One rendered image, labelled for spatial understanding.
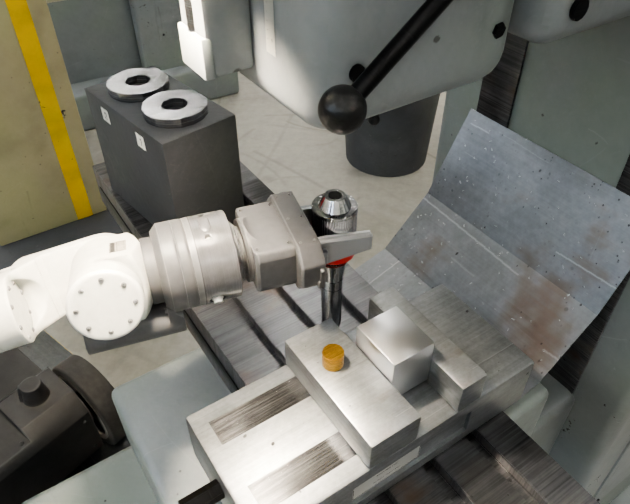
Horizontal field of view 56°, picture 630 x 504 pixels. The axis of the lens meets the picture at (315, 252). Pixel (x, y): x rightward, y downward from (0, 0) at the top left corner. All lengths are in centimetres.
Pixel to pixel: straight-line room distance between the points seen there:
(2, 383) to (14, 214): 127
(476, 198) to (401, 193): 173
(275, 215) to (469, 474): 34
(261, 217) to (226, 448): 23
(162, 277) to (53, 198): 198
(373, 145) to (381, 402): 213
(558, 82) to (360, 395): 48
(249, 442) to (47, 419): 65
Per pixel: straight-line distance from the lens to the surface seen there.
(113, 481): 93
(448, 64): 46
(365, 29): 39
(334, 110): 36
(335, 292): 67
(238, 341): 78
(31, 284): 63
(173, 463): 78
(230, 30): 44
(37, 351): 160
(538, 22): 50
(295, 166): 279
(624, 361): 95
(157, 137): 82
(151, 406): 84
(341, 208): 59
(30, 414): 121
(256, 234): 58
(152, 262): 56
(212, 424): 62
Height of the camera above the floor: 153
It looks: 41 degrees down
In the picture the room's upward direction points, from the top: straight up
